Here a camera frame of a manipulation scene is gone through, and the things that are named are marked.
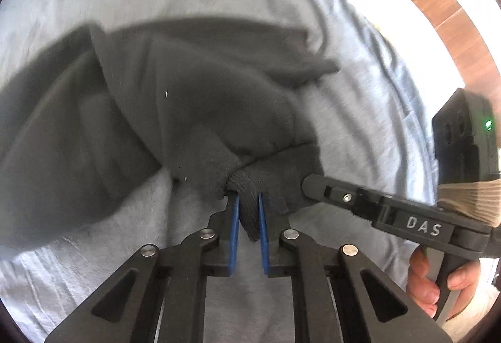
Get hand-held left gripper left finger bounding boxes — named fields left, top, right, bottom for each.
left=44, top=192, right=240, bottom=343

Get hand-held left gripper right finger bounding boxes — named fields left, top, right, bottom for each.
left=257, top=192, right=453, bottom=343

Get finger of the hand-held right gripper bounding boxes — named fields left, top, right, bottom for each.
left=301, top=173, right=389, bottom=222

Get dark grey pants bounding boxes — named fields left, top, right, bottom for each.
left=0, top=20, right=341, bottom=250

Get pale pillow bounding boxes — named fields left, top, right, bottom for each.
left=360, top=0, right=466, bottom=93

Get person's right hand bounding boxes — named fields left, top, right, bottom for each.
left=406, top=248, right=484, bottom=322

